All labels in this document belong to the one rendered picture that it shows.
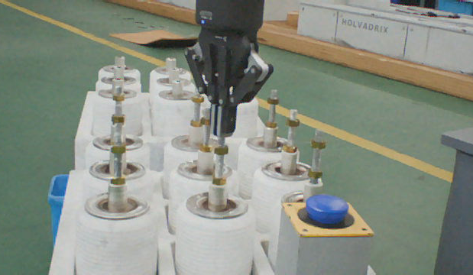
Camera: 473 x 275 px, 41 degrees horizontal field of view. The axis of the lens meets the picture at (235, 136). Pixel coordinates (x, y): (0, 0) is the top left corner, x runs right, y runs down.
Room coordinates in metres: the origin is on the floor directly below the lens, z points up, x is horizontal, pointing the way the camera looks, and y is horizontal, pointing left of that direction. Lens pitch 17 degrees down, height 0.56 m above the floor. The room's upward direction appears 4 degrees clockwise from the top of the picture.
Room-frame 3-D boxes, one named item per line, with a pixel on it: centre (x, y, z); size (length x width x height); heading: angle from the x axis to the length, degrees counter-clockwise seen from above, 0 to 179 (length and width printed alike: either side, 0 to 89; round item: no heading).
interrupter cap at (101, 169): (0.80, 0.15, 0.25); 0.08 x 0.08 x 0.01
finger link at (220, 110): (0.71, 0.01, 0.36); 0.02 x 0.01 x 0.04; 134
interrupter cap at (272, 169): (0.85, -0.08, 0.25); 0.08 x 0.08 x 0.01
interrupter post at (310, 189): (0.73, -0.10, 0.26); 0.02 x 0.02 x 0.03
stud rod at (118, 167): (0.69, 0.13, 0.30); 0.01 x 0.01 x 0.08; 72
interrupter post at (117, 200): (0.69, 0.13, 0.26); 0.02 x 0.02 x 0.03
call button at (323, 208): (0.55, -0.09, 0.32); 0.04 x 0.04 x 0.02
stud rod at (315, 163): (0.73, -0.10, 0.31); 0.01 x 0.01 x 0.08; 0
